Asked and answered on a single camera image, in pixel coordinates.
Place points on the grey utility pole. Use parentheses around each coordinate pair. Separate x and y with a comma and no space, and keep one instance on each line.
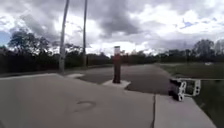
(63,36)

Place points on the small white wheeled robot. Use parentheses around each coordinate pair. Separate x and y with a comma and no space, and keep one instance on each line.
(183,88)

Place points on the grey concrete pavement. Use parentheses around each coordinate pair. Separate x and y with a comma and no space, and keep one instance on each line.
(43,103)

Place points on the round manhole cover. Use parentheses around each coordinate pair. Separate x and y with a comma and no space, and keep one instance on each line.
(85,105)

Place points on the row of dark trees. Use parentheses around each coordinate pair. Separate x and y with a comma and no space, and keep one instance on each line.
(30,55)

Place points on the thin dark pole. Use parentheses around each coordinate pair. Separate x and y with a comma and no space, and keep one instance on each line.
(84,33)

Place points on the dark asphalt path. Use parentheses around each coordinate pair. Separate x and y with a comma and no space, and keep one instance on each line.
(146,78)

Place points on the grass field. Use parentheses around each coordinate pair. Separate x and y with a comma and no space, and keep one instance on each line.
(206,86)

